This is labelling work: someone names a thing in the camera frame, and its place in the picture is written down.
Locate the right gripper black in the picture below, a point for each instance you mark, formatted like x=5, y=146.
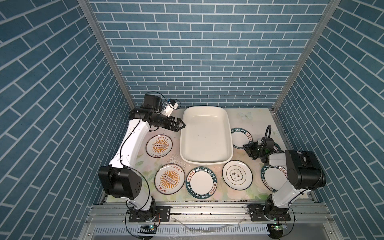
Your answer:
x=249, y=149

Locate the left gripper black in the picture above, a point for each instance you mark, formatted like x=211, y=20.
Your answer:
x=174, y=127

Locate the green rimmed plate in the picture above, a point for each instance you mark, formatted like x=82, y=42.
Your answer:
x=277, y=147
x=241, y=137
x=274, y=177
x=201, y=183

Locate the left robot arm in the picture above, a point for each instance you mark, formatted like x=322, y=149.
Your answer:
x=120, y=178

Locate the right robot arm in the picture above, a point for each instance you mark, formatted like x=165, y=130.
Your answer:
x=288, y=173

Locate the white plastic bin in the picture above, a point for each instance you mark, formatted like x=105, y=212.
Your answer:
x=207, y=138

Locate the orange sunburst plate rear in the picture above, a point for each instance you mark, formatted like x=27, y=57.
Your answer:
x=159, y=146

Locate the orange sunburst plate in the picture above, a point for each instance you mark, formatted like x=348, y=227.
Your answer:
x=169, y=179
x=159, y=146

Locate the white plate clover motif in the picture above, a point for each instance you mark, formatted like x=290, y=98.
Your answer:
x=237, y=175

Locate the orange sunburst plate front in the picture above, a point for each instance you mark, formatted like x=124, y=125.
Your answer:
x=169, y=179

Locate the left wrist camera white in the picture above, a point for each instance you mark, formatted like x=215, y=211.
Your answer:
x=171, y=104

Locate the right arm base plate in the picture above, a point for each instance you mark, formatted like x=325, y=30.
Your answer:
x=259, y=213

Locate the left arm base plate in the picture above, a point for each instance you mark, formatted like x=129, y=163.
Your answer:
x=162, y=212

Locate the aluminium mounting rail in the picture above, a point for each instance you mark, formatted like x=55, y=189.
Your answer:
x=210, y=213

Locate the white ribbed cable duct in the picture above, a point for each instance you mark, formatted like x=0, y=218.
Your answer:
x=181, y=231

